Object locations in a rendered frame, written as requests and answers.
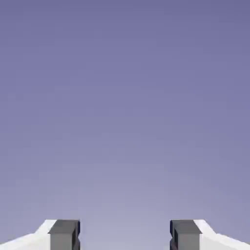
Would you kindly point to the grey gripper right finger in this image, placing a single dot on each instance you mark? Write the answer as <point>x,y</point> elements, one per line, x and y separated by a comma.
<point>187,235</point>

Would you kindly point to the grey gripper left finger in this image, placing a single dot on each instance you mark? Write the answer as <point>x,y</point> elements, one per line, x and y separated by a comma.
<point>61,235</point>

